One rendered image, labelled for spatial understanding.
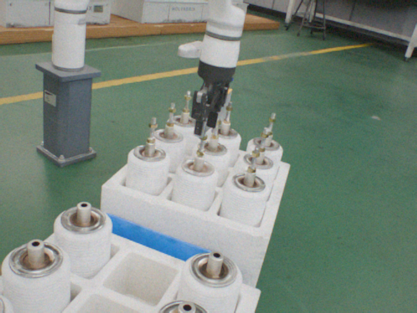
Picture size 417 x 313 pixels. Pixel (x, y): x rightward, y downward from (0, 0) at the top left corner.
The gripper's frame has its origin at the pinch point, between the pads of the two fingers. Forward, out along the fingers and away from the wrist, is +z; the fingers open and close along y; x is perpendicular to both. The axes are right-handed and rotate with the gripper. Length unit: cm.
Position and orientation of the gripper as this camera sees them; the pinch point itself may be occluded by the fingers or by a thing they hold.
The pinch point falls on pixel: (205, 126)
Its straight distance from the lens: 89.3
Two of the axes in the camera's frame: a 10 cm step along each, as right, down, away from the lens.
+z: -1.7, 8.8, 4.4
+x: -9.0, -3.2, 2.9
